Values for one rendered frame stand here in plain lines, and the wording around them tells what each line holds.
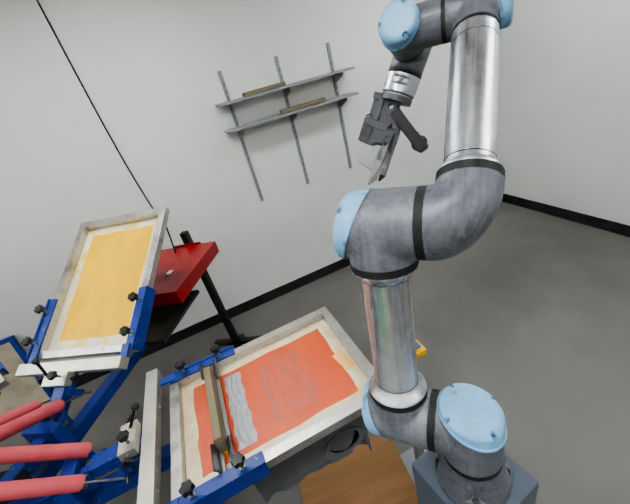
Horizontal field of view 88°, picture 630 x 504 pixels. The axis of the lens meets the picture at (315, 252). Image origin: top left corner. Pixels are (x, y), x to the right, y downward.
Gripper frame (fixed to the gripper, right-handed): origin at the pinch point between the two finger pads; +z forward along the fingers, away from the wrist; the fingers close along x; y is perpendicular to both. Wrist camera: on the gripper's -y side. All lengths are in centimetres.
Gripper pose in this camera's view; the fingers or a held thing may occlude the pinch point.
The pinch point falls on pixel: (376, 184)
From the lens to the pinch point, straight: 84.8
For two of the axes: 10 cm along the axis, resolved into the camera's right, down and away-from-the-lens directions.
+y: -9.0, -3.6, 2.4
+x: -3.4, 2.5, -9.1
